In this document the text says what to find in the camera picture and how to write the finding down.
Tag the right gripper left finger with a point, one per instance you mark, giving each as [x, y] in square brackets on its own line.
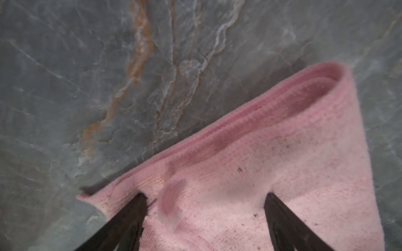
[123, 232]

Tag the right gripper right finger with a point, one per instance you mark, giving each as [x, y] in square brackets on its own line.
[287, 231]

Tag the pink cleaning cloth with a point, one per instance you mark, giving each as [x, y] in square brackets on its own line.
[302, 140]

